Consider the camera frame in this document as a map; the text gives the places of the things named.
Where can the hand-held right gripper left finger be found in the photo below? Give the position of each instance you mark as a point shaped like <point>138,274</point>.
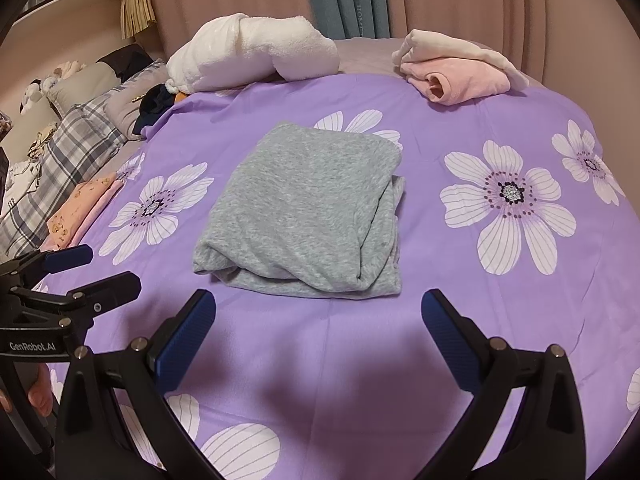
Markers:
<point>185,342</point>

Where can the white printed pillow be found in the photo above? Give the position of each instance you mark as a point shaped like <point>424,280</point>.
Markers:
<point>30,160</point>

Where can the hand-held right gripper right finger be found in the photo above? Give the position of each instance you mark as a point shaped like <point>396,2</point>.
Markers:
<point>450,342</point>

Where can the navy garment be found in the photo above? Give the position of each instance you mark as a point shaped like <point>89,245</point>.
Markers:
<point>155,102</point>

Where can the purple floral bed sheet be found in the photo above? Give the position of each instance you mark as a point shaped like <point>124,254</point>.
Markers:
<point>300,360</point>

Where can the pink cream fleece garment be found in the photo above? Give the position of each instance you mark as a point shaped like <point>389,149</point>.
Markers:
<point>460,80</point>

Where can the white fluffy blanket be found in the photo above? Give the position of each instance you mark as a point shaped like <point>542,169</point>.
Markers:
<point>260,50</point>

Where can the grey plaid quilt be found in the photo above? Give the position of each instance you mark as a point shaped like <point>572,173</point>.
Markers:
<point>75,135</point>

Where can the grey printed sweatshirt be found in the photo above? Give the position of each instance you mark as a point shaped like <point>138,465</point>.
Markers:
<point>300,200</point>

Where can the pink folded garment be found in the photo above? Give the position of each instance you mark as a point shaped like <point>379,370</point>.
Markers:
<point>97,210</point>

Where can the person's left hand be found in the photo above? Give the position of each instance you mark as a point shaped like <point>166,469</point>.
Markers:
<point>40,395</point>

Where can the dark pillow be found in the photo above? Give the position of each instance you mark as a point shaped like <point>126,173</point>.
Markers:
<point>125,60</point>

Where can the beige grey pillow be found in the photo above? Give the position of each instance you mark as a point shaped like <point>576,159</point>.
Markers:
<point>80,82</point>

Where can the orange printed folded garment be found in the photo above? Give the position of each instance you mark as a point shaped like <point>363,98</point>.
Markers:
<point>80,205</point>

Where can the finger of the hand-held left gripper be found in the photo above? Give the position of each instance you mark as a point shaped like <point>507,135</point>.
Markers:
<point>70,257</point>
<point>110,287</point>

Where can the white plush toy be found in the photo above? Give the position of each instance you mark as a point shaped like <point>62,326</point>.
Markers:
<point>60,72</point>

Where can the small orange cloth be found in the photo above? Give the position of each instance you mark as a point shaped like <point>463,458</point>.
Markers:
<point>180,96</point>

